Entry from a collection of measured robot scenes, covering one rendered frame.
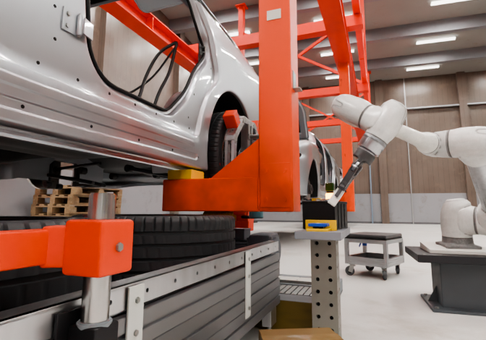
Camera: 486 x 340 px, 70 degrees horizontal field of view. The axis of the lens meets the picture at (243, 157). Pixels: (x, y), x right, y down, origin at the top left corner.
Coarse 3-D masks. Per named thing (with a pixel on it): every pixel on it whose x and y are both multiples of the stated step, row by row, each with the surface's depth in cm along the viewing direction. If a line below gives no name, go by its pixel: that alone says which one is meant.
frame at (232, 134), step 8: (240, 120) 217; (248, 120) 228; (232, 128) 213; (240, 128) 214; (256, 128) 242; (232, 136) 204; (232, 144) 203; (232, 152) 202; (224, 160) 204; (232, 160) 202
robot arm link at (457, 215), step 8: (448, 200) 201; (456, 200) 197; (464, 200) 197; (448, 208) 198; (456, 208) 195; (464, 208) 194; (472, 208) 193; (440, 216) 204; (448, 216) 197; (456, 216) 195; (464, 216) 192; (472, 216) 190; (440, 224) 204; (448, 224) 197; (456, 224) 194; (464, 224) 192; (472, 224) 189; (448, 232) 197; (456, 232) 194; (464, 232) 193; (472, 232) 191
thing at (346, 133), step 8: (344, 64) 578; (344, 72) 576; (344, 80) 575; (344, 88) 573; (344, 128) 563; (344, 136) 562; (344, 144) 560; (344, 152) 558; (352, 152) 563; (344, 160) 556; (352, 160) 553; (344, 168) 555; (352, 184) 547; (344, 192) 549; (352, 192) 545; (344, 200) 547; (352, 200) 543; (352, 208) 542
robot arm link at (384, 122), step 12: (372, 108) 129; (384, 108) 126; (396, 108) 124; (360, 120) 131; (372, 120) 127; (384, 120) 124; (396, 120) 124; (372, 132) 126; (384, 132) 124; (396, 132) 126
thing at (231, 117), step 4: (228, 112) 209; (232, 112) 208; (236, 112) 209; (224, 116) 207; (228, 116) 206; (232, 116) 206; (236, 116) 209; (224, 120) 209; (228, 120) 208; (232, 120) 207; (236, 120) 209; (228, 124) 210; (232, 124) 209; (236, 124) 208; (228, 128) 212
